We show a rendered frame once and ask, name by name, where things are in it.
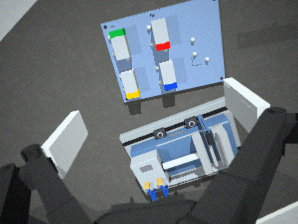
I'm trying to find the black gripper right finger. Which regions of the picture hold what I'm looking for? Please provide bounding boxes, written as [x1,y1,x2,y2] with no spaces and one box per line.
[178,78,298,224]

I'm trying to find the white block with blue end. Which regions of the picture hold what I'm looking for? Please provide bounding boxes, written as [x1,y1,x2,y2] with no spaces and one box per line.
[159,59,178,90]

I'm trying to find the white block with green end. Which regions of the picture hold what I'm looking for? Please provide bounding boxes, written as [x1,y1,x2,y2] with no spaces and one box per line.
[108,28,131,60]

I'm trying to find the white block with yellow end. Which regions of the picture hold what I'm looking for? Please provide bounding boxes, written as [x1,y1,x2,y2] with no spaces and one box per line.
[120,69,140,99]

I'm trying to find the white block with red end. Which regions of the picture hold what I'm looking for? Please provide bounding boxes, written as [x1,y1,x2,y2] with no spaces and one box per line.
[151,18,170,51]

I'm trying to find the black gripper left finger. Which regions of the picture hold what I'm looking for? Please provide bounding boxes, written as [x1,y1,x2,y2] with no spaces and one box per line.
[0,111,93,224]

